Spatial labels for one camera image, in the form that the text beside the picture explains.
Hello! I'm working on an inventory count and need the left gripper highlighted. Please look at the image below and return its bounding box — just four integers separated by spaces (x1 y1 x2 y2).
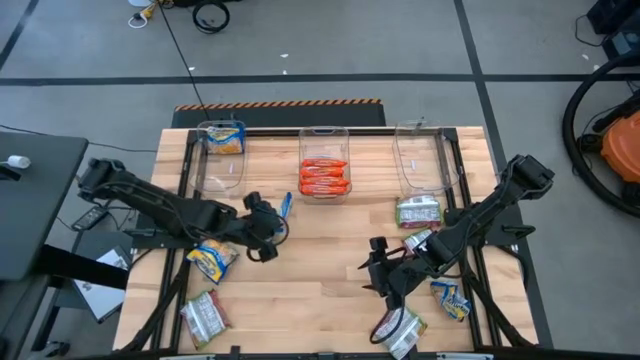
232 207 290 264

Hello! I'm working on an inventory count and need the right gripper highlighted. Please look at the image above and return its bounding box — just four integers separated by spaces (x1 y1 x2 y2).
357 244 436 309

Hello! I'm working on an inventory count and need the green pink Maruchan ramen pack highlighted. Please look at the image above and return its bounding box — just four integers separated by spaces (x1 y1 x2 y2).
394 194 444 230
370 305 429 360
179 288 234 351
402 227 435 254

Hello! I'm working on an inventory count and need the clear plastic bin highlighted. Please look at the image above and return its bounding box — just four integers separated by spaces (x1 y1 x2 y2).
392 119 461 199
188 119 249 195
298 125 352 205

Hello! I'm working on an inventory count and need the black mat with hazard stripe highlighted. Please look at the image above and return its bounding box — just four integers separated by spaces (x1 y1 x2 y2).
171 98 387 129

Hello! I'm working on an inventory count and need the silver laptop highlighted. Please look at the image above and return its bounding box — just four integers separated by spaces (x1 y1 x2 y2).
72 244 134 324

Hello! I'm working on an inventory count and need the black desk crossbar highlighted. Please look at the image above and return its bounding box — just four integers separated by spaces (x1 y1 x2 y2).
32 243 132 291

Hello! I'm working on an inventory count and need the dark grey desk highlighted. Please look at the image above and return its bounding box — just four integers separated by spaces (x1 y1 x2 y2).
0 132 90 282

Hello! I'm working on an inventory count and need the yellow white power plug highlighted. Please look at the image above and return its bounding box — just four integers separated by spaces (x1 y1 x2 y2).
127 2 161 29

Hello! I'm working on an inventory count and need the orange shop vacuum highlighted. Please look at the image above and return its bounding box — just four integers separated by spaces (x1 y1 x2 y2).
599 110 640 184

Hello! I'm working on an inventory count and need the black equipment case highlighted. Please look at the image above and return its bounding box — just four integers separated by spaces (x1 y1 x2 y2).
585 0 640 61

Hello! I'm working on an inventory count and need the black aluminium table frame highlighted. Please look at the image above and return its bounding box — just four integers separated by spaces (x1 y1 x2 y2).
119 127 539 360

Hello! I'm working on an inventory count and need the long black floor cable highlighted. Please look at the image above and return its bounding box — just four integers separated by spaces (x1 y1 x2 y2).
157 0 211 122

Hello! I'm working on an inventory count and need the coiled black cable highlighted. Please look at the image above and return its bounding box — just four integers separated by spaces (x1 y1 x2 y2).
192 0 232 35

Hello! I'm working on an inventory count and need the black vacuum hose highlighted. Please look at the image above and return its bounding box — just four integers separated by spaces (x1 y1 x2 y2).
562 49 640 219

